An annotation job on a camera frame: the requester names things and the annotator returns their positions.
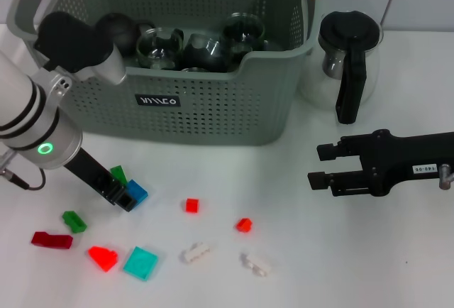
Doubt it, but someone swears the grey perforated storage bin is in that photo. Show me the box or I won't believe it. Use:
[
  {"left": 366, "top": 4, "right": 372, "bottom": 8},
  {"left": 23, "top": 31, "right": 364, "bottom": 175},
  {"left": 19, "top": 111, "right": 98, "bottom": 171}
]
[{"left": 6, "top": 0, "right": 324, "bottom": 147}]

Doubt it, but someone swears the green building block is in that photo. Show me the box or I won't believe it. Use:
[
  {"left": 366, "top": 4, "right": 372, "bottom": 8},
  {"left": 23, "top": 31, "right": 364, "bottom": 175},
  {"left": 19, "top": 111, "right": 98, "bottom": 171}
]
[
  {"left": 109, "top": 165, "right": 128, "bottom": 185},
  {"left": 62, "top": 210, "right": 88, "bottom": 233}
]

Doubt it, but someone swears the white building block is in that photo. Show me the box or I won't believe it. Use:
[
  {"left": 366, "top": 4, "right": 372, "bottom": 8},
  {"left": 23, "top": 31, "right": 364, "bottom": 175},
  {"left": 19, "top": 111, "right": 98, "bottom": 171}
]
[
  {"left": 240, "top": 251, "right": 273, "bottom": 277},
  {"left": 180, "top": 241, "right": 211, "bottom": 265}
]

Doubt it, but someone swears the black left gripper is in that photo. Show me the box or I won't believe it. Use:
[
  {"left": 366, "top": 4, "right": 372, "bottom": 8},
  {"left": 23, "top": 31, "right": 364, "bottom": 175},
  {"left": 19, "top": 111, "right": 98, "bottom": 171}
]
[{"left": 62, "top": 148, "right": 138, "bottom": 213}]

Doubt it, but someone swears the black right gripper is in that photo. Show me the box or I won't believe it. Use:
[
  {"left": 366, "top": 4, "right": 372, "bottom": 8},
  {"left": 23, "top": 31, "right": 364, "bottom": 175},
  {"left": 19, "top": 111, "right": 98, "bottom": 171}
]
[{"left": 306, "top": 128, "right": 454, "bottom": 197}]

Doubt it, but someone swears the gripper cable with plug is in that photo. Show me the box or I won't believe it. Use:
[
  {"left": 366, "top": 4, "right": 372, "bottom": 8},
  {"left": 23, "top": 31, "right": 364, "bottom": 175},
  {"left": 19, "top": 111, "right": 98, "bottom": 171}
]
[
  {"left": 0, "top": 151, "right": 46, "bottom": 191},
  {"left": 438, "top": 164, "right": 454, "bottom": 190}
]

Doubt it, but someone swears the dark red building block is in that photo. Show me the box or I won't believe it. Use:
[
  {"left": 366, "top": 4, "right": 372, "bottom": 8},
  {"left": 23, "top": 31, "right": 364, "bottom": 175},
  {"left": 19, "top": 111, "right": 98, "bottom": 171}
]
[{"left": 31, "top": 231, "right": 74, "bottom": 251}]

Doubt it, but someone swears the black clay teapot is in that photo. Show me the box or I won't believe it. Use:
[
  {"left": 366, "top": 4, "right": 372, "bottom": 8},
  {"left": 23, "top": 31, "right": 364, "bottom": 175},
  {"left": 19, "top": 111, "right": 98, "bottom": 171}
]
[{"left": 95, "top": 12, "right": 153, "bottom": 57}]

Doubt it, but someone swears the right gripper cable with plug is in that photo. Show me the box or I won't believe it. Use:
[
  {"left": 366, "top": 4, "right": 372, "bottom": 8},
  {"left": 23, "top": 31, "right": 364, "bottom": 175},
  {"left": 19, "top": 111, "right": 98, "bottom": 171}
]
[{"left": 438, "top": 164, "right": 454, "bottom": 190}]

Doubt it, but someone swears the glass carafe with black lid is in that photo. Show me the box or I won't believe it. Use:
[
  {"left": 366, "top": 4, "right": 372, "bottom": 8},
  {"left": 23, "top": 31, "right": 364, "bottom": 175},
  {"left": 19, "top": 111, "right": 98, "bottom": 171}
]
[{"left": 299, "top": 10, "right": 384, "bottom": 125}]

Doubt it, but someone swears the large orange-red sloped block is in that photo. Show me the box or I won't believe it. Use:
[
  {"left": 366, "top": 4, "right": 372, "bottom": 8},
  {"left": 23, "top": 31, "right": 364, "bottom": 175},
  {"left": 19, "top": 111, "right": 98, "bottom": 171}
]
[{"left": 87, "top": 246, "right": 120, "bottom": 273}]

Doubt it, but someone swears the teal square building block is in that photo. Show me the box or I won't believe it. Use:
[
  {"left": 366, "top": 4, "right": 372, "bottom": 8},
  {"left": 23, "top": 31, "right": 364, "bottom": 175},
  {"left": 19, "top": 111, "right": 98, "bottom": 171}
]
[{"left": 123, "top": 246, "right": 160, "bottom": 282}]

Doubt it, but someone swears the left gripper cable with plug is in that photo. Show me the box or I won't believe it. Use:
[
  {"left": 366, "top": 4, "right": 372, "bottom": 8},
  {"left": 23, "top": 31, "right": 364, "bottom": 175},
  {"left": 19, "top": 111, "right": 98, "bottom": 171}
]
[{"left": 0, "top": 151, "right": 46, "bottom": 191}]

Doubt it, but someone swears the blue building block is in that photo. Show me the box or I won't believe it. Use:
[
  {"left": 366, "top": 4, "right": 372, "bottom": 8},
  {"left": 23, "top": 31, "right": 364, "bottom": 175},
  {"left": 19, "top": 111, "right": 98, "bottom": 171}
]
[{"left": 126, "top": 179, "right": 149, "bottom": 204}]

